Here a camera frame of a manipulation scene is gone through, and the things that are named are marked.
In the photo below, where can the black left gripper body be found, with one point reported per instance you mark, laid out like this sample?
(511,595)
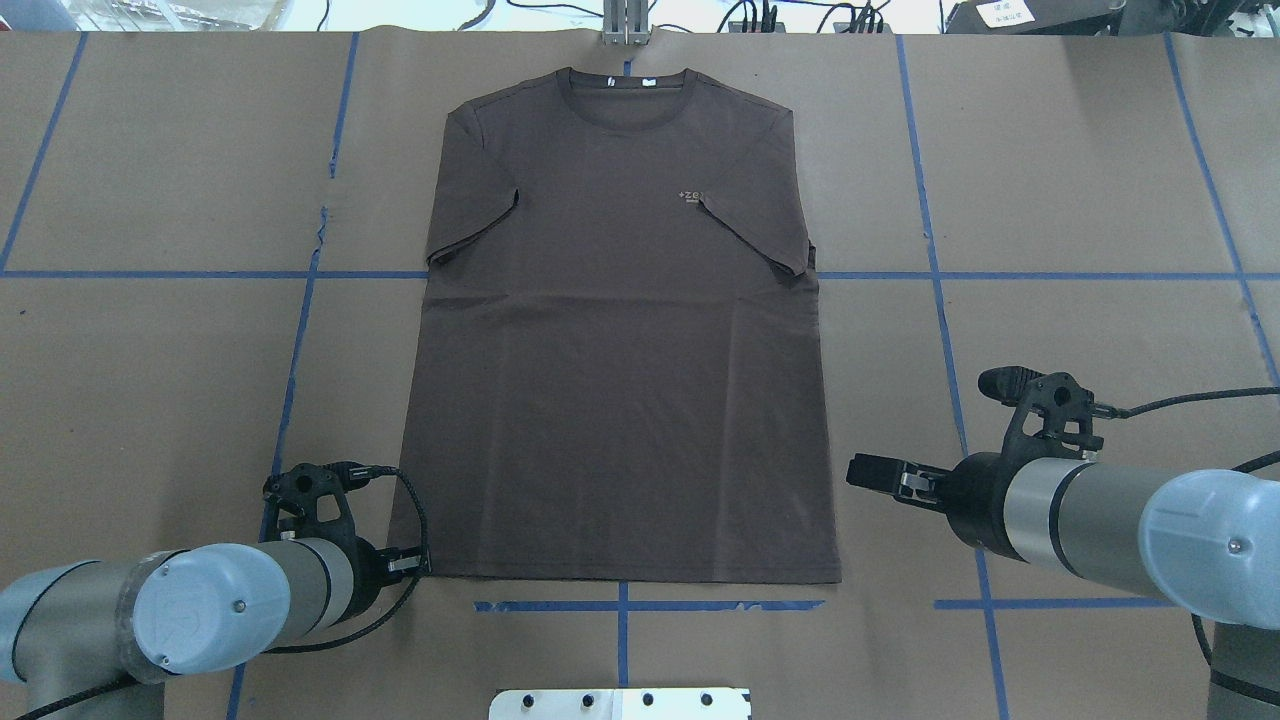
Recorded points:
(368,563)

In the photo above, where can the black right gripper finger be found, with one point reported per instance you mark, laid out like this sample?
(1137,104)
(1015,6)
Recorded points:
(901,479)

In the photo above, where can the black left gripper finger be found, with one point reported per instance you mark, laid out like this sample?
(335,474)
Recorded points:
(406,562)

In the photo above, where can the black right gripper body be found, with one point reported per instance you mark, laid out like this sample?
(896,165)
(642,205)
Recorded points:
(972,492)

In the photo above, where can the dark brown t-shirt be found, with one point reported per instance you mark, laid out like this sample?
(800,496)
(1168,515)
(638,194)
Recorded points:
(619,373)

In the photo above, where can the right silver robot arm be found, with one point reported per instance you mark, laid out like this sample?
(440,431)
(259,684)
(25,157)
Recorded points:
(1206,540)

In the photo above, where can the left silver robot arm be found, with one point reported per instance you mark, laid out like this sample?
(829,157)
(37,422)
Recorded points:
(100,639)

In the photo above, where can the black box with label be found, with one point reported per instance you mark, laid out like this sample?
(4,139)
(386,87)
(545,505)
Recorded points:
(1068,18)

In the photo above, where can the white pedestal column base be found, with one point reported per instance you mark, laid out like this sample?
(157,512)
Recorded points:
(623,703)

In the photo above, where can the aluminium frame post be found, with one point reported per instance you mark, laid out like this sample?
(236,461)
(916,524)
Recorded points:
(626,22)

